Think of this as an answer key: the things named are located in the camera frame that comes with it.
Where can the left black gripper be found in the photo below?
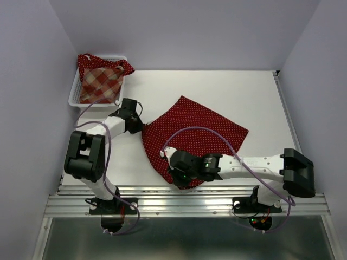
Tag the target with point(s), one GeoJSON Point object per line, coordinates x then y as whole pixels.
{"type": "Point", "coordinates": [139, 128]}

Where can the white plastic basket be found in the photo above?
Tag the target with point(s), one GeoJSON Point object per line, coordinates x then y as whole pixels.
{"type": "Point", "coordinates": [76, 89]}

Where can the red plaid skirt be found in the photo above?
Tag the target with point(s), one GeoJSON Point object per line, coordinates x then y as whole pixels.
{"type": "Point", "coordinates": [103, 84]}

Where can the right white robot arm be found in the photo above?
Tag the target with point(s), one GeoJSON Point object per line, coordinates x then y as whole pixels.
{"type": "Point", "coordinates": [279, 176]}

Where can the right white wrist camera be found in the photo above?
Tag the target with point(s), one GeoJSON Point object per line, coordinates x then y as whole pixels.
{"type": "Point", "coordinates": [167, 152]}

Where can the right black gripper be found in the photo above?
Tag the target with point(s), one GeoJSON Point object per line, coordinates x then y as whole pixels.
{"type": "Point", "coordinates": [182, 183]}

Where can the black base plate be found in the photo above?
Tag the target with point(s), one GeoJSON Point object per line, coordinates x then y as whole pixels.
{"type": "Point", "coordinates": [247, 205]}
{"type": "Point", "coordinates": [98, 207]}

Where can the red polka dot skirt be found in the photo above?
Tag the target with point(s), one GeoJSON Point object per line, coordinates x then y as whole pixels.
{"type": "Point", "coordinates": [185, 127]}

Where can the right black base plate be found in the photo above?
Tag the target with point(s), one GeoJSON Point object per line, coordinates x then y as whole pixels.
{"type": "Point", "coordinates": [247, 205]}

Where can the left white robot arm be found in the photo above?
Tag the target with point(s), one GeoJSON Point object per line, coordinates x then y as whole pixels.
{"type": "Point", "coordinates": [89, 153]}

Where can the aluminium rail frame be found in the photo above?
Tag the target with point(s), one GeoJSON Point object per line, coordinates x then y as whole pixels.
{"type": "Point", "coordinates": [198, 223]}

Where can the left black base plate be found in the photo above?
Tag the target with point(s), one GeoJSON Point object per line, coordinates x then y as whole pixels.
{"type": "Point", "coordinates": [98, 207]}

